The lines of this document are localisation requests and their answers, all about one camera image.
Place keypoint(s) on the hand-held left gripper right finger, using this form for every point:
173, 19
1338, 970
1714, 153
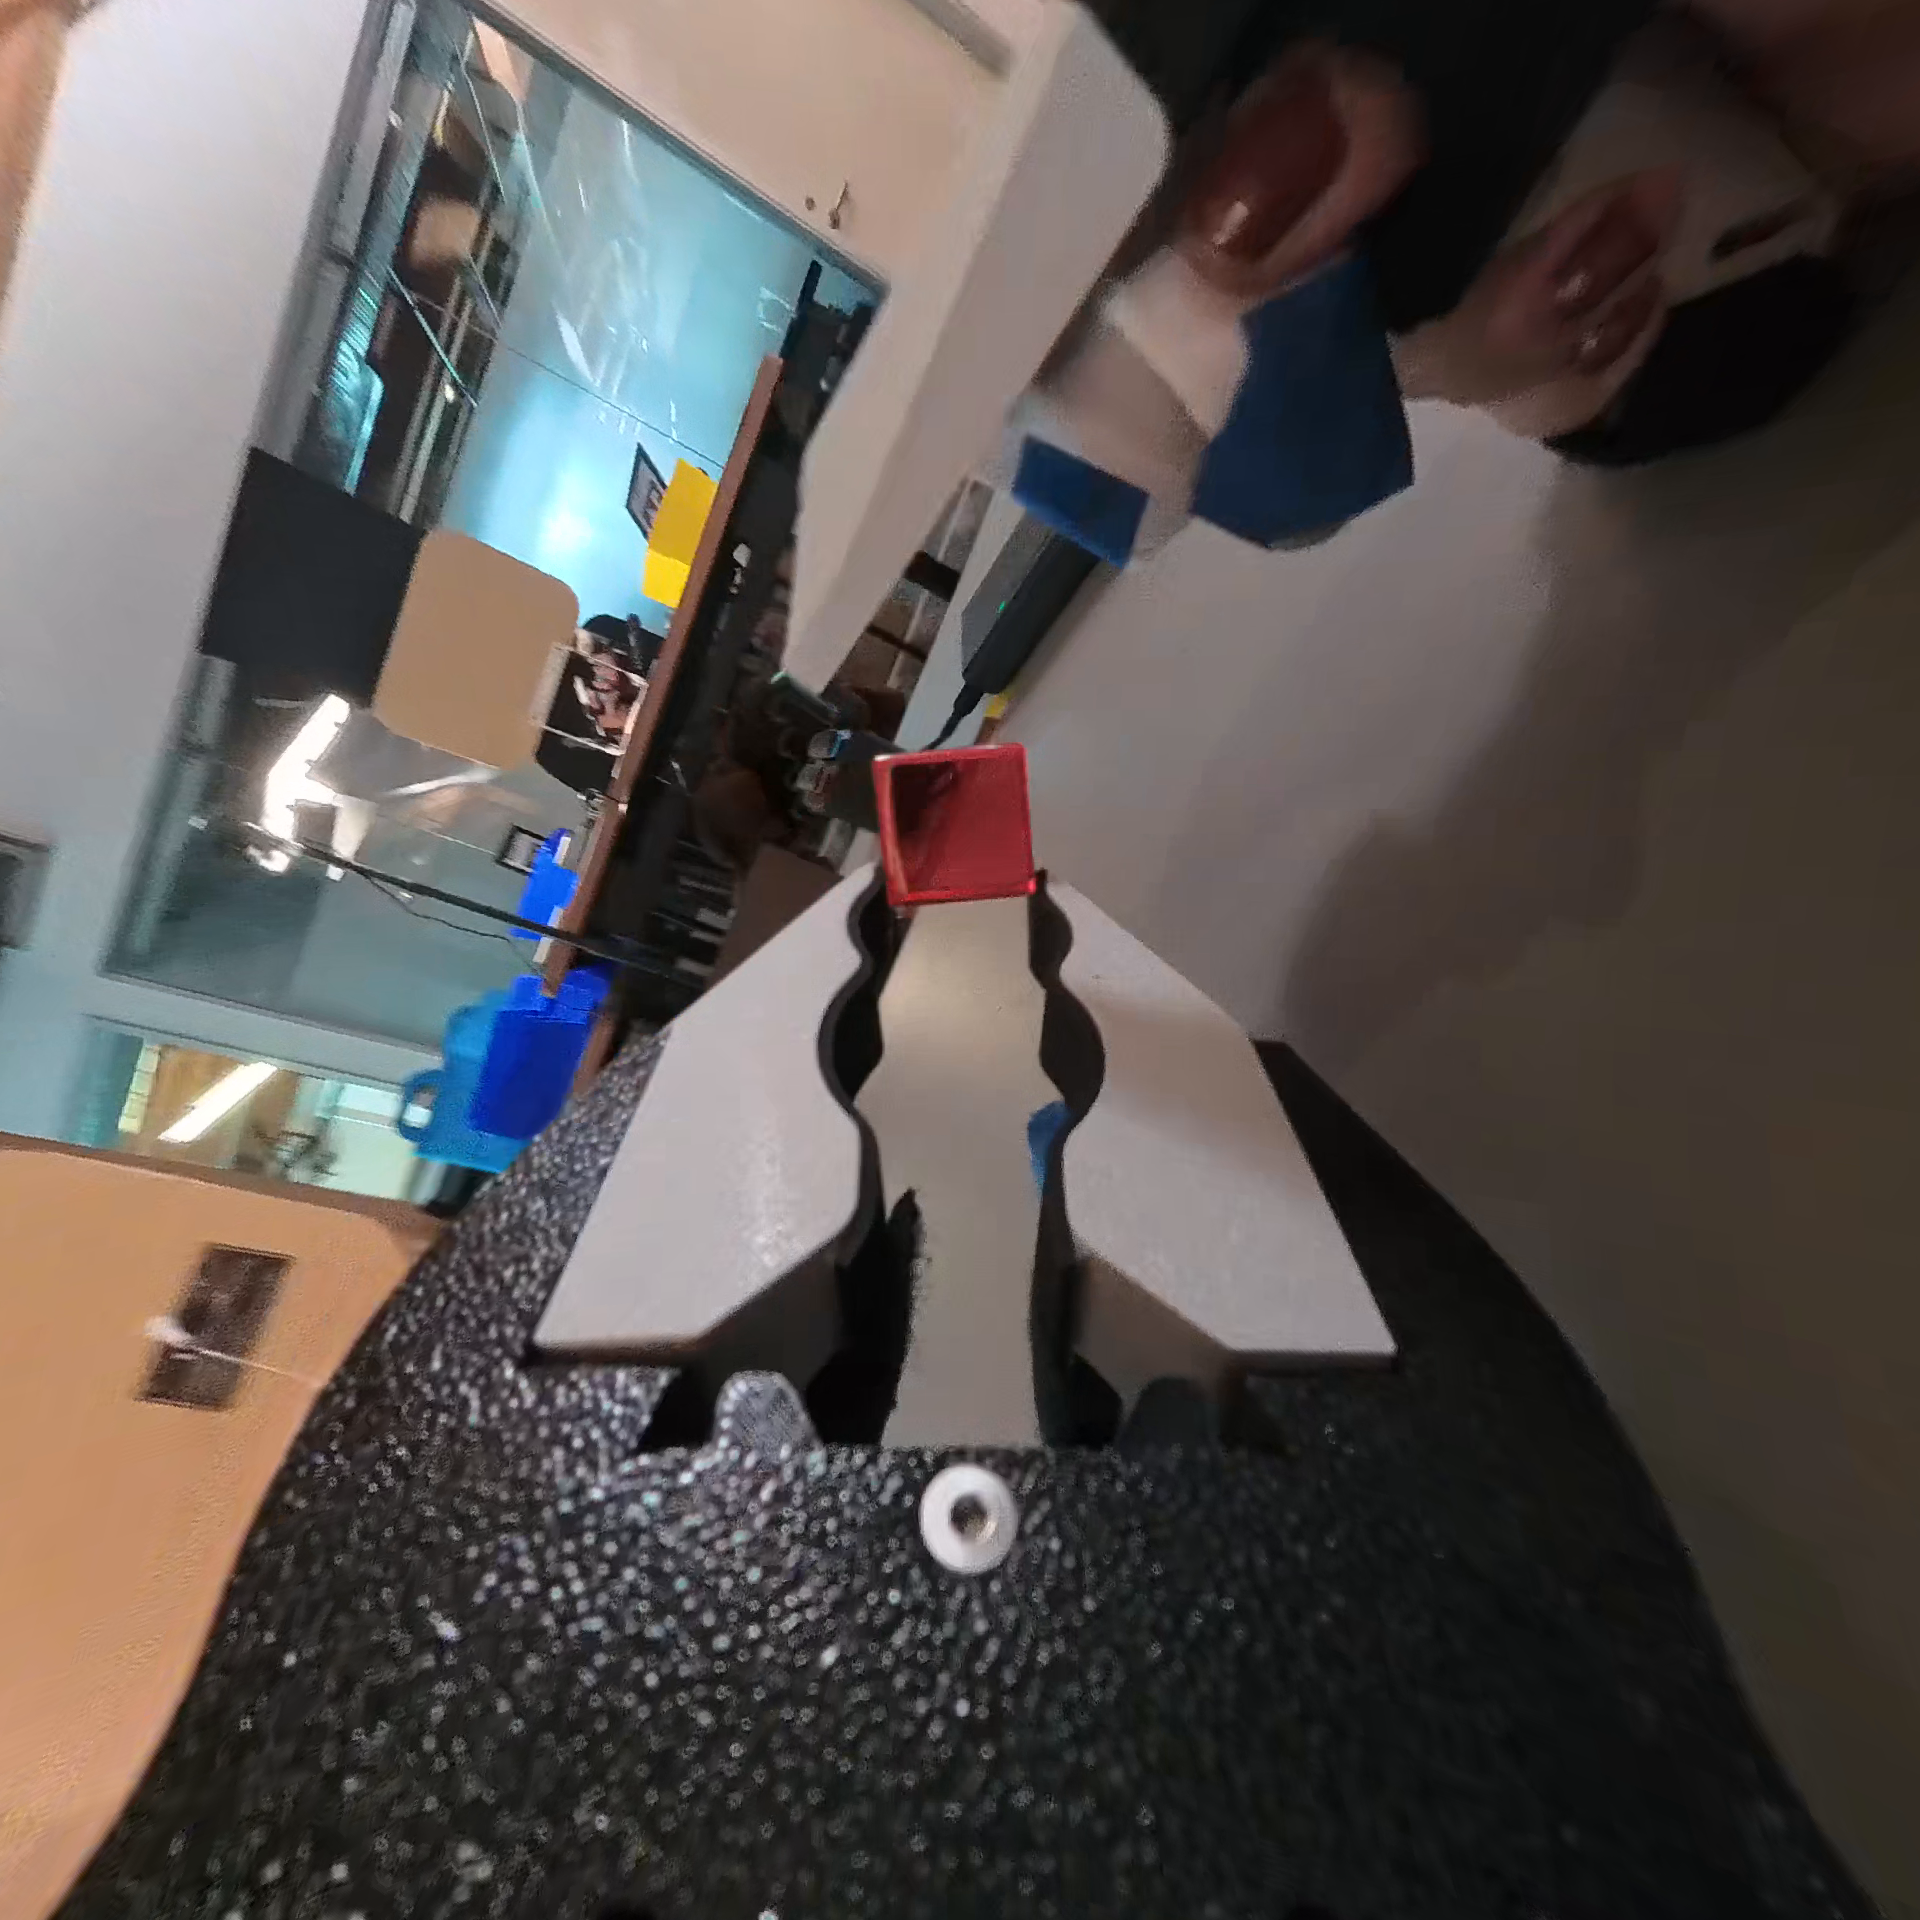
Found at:
1200, 1187

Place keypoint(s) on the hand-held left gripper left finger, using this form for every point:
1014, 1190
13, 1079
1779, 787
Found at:
719, 1187

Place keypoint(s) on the red hollow cube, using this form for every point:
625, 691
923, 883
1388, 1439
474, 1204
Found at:
991, 839

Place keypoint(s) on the person's right hand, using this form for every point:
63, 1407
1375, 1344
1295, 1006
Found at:
1500, 343

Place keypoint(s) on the stack of blue bins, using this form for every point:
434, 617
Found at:
532, 1049

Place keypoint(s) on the light blue tote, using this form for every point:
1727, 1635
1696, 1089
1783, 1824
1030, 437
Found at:
450, 1110

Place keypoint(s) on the dark grey power bank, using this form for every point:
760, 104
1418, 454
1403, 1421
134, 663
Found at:
1035, 598

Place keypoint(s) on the wooden table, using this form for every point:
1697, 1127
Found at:
597, 839

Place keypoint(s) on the black usb hub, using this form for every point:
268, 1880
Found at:
811, 749

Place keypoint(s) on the yellow storage bin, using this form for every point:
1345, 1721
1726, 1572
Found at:
675, 540

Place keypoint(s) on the black wall screen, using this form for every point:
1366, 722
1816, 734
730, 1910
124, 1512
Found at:
302, 569

